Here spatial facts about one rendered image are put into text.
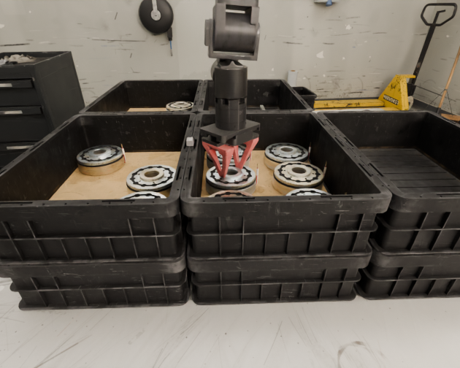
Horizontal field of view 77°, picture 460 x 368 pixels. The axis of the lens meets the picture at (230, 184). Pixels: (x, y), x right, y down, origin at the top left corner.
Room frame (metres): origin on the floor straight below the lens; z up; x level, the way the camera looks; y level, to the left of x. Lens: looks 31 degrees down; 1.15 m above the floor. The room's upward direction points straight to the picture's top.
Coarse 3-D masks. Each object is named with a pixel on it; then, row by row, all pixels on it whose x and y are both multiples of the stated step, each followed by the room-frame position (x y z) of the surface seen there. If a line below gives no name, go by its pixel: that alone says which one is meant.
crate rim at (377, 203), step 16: (208, 112) 0.71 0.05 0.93; (256, 112) 0.71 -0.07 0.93; (272, 112) 0.71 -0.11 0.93; (288, 112) 0.71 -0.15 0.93; (304, 112) 0.71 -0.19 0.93; (336, 144) 0.53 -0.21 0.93; (192, 160) 0.45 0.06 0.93; (352, 160) 0.45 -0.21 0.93; (192, 176) 0.39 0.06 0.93; (368, 176) 0.39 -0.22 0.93; (384, 192) 0.34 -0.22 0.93; (192, 208) 0.32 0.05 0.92; (208, 208) 0.32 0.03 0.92; (224, 208) 0.32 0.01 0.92; (240, 208) 0.32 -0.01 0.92; (256, 208) 0.32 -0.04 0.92; (272, 208) 0.32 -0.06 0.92; (288, 208) 0.32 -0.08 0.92; (304, 208) 0.32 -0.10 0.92; (320, 208) 0.32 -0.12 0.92; (336, 208) 0.32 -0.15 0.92; (352, 208) 0.33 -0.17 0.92; (368, 208) 0.33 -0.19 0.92; (384, 208) 0.33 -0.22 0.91
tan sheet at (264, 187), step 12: (204, 156) 0.67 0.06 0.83; (252, 156) 0.67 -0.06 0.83; (204, 168) 0.60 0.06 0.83; (252, 168) 0.60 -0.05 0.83; (264, 168) 0.60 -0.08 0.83; (204, 180) 0.55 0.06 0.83; (264, 180) 0.55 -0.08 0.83; (204, 192) 0.50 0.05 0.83; (264, 192) 0.50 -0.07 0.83; (276, 192) 0.50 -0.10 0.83
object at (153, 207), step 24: (72, 120) 0.65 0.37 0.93; (192, 120) 0.65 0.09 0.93; (0, 216) 0.31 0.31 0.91; (24, 216) 0.31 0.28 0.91; (48, 216) 0.31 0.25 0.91; (72, 216) 0.31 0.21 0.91; (96, 216) 0.31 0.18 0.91; (120, 216) 0.31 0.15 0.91; (144, 216) 0.32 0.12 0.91; (168, 216) 0.32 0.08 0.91
